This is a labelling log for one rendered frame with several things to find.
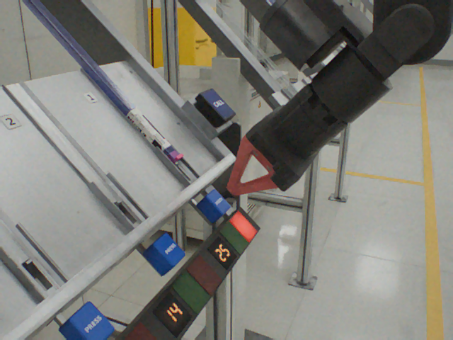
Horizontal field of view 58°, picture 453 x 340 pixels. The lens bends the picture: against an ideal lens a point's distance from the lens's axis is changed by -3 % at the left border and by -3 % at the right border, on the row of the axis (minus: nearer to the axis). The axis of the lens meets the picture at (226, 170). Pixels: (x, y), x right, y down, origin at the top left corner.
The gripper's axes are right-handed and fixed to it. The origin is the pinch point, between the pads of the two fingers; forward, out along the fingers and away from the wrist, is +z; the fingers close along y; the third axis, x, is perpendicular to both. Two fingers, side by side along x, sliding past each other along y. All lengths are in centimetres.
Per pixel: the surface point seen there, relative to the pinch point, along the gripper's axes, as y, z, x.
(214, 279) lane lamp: 7.5, 4.8, 5.6
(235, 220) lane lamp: -2.3, 4.9, 3.1
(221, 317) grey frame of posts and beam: -9.5, 25.7, 14.8
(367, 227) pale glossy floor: -132, 48, 56
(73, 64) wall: -185, 151, -136
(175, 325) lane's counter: 15.3, 4.8, 5.2
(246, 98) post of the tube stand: -40.2, 9.1, -11.2
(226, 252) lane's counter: 3.1, 4.9, 4.8
